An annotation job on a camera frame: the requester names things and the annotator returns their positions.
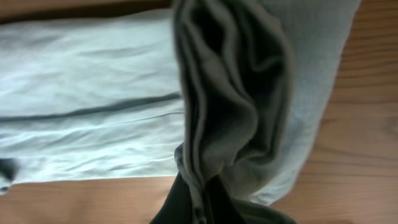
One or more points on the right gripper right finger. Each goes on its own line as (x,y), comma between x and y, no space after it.
(219,208)

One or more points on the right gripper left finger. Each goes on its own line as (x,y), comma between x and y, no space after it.
(177,208)

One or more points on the light blue t-shirt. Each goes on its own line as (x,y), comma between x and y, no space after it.
(208,87)

